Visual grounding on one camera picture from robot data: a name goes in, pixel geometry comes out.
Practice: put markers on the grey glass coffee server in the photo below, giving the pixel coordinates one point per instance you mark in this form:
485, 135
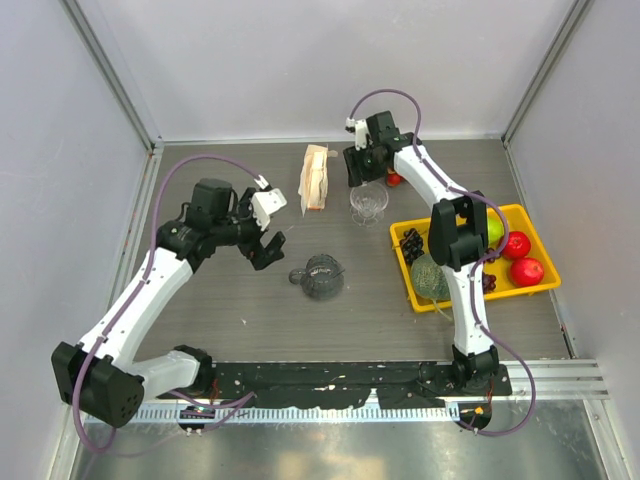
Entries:
321, 279

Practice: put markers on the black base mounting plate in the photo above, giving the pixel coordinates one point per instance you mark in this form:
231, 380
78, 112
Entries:
343, 385

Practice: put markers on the white slotted cable duct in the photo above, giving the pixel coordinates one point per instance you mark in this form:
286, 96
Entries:
183, 414

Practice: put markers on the black grape bunch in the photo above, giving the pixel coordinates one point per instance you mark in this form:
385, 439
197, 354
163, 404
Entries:
411, 246

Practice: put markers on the purple grape bunch lower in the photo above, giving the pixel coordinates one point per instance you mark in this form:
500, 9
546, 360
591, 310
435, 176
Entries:
488, 283

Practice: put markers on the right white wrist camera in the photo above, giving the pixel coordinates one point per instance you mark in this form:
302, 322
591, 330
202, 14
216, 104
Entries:
359, 129

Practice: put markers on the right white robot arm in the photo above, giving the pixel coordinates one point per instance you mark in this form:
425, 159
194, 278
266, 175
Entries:
457, 237

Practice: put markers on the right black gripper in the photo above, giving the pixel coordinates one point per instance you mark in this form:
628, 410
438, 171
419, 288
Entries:
353, 166

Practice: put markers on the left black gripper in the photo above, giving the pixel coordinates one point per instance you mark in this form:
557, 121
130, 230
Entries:
260, 255

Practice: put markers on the netted green melon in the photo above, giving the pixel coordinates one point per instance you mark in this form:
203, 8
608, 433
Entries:
428, 279

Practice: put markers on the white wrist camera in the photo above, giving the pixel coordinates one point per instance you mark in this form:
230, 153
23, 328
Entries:
266, 201
359, 129

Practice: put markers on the clear plastic coffee dripper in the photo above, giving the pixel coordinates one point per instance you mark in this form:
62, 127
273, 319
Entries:
368, 203

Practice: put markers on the coffee filter paper pack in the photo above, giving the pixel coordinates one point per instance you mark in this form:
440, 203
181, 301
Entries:
313, 183

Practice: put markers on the purple grape bunch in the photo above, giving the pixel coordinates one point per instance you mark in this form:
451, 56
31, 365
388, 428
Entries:
492, 254
488, 283

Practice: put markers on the red apple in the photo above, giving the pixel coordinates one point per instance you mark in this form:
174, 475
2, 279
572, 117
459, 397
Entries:
526, 272
518, 246

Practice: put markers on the red apple upper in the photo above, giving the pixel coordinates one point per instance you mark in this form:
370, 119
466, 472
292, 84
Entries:
518, 246

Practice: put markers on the yellow plastic tray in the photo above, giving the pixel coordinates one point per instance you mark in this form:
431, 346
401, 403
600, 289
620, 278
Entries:
518, 220

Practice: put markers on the green pear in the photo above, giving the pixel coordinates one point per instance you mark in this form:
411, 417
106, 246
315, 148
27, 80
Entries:
496, 230

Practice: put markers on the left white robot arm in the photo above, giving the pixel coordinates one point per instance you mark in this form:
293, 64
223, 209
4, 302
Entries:
99, 374

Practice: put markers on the red apple lower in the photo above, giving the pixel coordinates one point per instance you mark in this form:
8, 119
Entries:
526, 272

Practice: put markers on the purple grape bunch upper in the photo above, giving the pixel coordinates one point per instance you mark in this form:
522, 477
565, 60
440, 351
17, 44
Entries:
492, 254

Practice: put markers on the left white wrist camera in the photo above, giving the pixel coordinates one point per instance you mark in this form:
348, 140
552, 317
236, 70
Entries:
266, 201

